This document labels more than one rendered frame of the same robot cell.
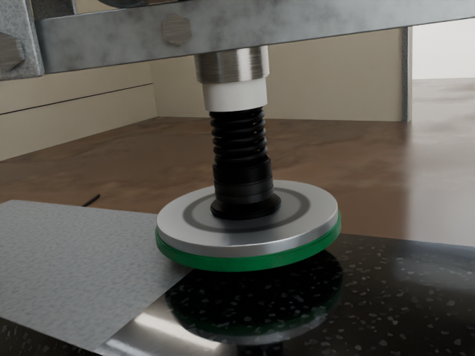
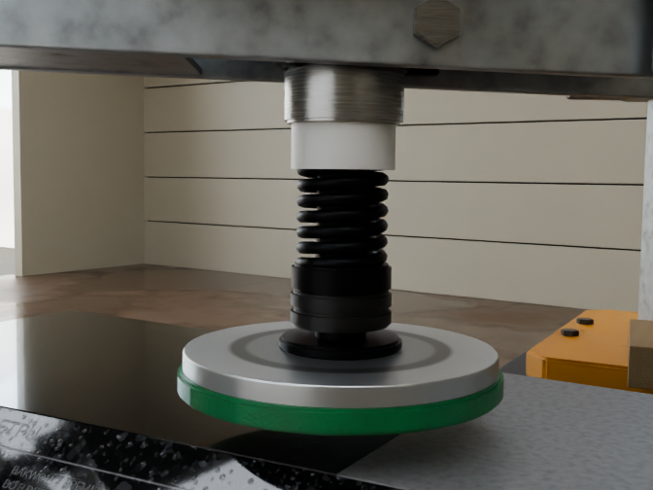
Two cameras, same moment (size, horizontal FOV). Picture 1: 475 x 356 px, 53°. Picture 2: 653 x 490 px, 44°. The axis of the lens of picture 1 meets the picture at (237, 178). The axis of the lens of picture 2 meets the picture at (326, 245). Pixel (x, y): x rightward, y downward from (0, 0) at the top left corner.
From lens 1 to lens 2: 109 cm
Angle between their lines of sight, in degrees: 158
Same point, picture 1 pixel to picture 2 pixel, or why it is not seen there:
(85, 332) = (526, 380)
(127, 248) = (588, 451)
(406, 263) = (122, 398)
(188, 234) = (422, 330)
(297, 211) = (260, 336)
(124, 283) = (529, 409)
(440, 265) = (85, 394)
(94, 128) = not seen: outside the picture
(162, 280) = not seen: hidden behind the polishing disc
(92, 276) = (597, 420)
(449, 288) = (114, 379)
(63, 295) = (608, 405)
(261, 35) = not seen: hidden behind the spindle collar
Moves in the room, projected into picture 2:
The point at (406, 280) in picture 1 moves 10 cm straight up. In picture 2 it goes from (147, 387) to (146, 265)
